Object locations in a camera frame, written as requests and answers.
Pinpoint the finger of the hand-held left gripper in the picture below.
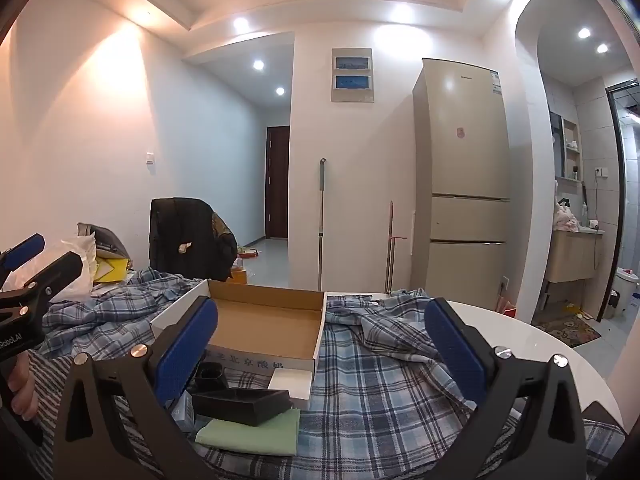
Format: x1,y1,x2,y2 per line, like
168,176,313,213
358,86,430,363
0,251,84,311
0,233,47,275

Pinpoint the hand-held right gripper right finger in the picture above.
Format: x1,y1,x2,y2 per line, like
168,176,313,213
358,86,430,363
424,297,588,480

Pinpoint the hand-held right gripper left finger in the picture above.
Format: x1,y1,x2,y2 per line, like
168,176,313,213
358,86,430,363
52,296,219,480

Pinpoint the small black square cup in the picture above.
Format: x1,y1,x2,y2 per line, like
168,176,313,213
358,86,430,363
194,361,229,393

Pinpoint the small light blue box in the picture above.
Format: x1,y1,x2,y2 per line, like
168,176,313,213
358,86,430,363
172,390,197,433

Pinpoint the black rectangular tray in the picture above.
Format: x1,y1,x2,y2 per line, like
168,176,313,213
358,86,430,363
191,387,293,427

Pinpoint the cardboard box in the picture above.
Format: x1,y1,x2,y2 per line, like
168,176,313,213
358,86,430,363
150,280,327,372

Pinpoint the green card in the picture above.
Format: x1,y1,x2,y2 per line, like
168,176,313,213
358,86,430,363
195,407,302,457

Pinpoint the white power adapter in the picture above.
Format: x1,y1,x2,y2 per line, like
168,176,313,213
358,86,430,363
267,367,313,411

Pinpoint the person's left hand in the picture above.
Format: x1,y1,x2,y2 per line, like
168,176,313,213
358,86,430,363
7,357,40,423

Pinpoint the white plastic bag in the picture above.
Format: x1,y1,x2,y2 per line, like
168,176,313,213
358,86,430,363
50,235,98,303

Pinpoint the grey bag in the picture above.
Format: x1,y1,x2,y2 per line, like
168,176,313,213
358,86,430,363
76,222,132,261

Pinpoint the blue plaid cloth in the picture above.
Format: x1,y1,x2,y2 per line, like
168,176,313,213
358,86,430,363
37,267,626,480

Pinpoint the black jacket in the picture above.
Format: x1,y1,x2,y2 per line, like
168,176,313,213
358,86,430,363
150,197,238,282

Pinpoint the patterned bathroom rug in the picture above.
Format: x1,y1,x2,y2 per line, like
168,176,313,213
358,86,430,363
532,312,602,347

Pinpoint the brown jacket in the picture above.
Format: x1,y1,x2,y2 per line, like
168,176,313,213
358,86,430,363
212,211,237,252

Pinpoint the bathroom vanity cabinet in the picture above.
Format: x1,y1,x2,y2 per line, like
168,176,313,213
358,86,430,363
545,227,605,283

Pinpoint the pink cloth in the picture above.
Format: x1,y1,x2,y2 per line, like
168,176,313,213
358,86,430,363
556,202,581,233

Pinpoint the beige refrigerator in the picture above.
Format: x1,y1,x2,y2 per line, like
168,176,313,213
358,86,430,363
411,57,512,306

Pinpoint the dark wooden door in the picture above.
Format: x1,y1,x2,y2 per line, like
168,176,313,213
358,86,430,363
265,126,291,240

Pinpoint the black framed glass door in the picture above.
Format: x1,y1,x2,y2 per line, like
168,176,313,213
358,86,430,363
605,79,640,318

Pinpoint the red handled broom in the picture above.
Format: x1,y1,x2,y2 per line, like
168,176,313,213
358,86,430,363
385,200,408,295

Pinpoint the grey handled mop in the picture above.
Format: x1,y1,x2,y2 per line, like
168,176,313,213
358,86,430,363
316,157,328,292

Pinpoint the bathroom wall niche shelf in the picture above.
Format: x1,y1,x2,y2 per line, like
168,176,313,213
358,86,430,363
562,116,583,181

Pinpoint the wall electrical panel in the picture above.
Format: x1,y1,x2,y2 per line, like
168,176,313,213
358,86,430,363
331,47,375,104

